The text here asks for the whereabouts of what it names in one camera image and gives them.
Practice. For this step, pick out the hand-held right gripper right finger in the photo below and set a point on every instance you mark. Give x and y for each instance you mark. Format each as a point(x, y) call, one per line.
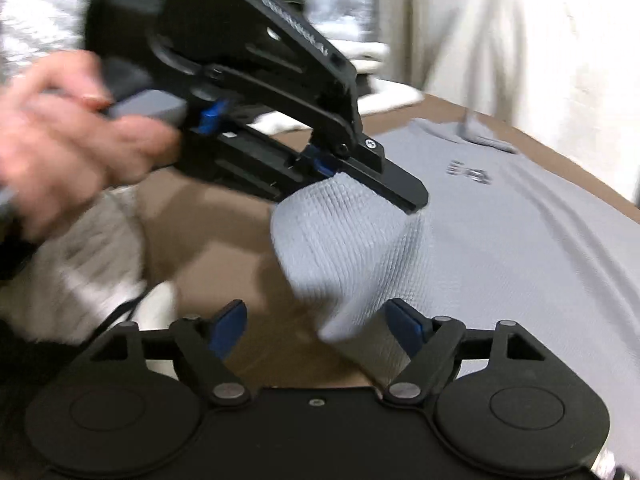
point(405, 327)

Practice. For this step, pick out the grey t-shirt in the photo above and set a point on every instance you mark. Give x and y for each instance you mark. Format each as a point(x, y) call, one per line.
point(500, 260)

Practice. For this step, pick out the person's left hand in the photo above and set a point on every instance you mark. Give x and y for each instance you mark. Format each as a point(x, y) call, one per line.
point(60, 150)

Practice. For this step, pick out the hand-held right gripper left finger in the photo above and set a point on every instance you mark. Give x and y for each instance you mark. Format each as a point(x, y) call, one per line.
point(227, 327)

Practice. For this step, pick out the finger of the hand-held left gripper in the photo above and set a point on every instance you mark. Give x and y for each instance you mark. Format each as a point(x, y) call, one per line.
point(385, 175)

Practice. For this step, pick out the white hanging garment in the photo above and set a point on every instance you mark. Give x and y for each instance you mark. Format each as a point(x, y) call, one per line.
point(550, 60)

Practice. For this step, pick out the silver quilted insulation panel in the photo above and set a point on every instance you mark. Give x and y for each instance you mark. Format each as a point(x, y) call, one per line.
point(40, 0)

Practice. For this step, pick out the cream fluffy blanket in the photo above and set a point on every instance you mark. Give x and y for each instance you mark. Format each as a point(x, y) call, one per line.
point(85, 260)

